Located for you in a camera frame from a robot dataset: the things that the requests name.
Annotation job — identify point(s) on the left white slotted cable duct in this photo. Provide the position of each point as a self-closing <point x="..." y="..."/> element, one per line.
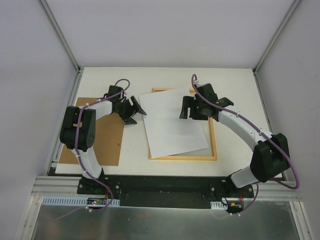
<point x="76" y="201"/>

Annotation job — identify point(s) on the white slotted cable duct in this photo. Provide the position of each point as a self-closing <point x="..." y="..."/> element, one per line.
<point x="218" y="205"/>
<point x="76" y="201"/>

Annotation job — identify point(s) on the aluminium corner post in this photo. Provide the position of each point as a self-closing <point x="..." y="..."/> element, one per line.
<point x="276" y="35"/>
<point x="59" y="34"/>

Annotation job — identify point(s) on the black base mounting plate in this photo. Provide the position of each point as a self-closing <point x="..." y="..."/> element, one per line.
<point x="185" y="192"/>

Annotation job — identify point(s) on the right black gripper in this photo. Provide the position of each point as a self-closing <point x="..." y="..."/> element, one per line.
<point x="191" y="108"/>

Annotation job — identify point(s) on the right aluminium corner post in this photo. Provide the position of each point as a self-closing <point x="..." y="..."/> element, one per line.
<point x="276" y="35"/>

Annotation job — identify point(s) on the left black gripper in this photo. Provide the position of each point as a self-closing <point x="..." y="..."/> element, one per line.
<point x="130" y="111"/>

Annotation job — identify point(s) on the yellow photo frame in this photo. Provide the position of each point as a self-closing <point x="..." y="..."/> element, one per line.
<point x="184" y="156"/>

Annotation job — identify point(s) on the shiny metal sheet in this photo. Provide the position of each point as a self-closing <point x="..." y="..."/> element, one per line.
<point x="262" y="221"/>

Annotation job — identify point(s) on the left aluminium corner post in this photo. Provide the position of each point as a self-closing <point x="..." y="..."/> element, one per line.
<point x="59" y="34"/>

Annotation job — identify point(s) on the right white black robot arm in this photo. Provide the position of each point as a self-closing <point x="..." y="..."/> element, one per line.
<point x="269" y="151"/>

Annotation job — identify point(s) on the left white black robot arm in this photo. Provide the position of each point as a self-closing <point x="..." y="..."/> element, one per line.
<point x="78" y="130"/>

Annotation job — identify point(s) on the aluminium front rail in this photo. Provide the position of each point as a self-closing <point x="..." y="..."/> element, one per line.
<point x="67" y="186"/>

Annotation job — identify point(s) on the brown cardboard backing board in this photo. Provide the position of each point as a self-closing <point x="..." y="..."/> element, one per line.
<point x="108" y="139"/>

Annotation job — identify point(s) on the printed street photo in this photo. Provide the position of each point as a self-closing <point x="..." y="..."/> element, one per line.
<point x="167" y="134"/>

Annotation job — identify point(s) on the right white slotted cable duct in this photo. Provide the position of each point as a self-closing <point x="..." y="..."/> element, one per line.
<point x="218" y="205"/>

